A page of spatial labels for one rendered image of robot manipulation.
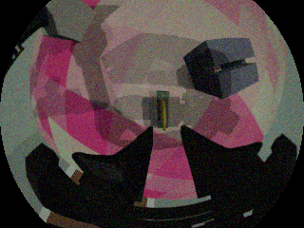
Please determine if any dark green flat bar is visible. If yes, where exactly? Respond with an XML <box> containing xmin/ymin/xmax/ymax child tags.
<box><xmin>157</xmin><ymin>91</ymin><xmax>168</xmax><ymax>128</ymax></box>

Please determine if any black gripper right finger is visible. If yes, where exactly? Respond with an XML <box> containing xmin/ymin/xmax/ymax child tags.
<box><xmin>181</xmin><ymin>125</ymin><xmax>262</xmax><ymax>198</ymax></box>

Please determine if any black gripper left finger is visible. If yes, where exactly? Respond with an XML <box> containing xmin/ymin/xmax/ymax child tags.
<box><xmin>72</xmin><ymin>126</ymin><xmax>153</xmax><ymax>202</ymax></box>

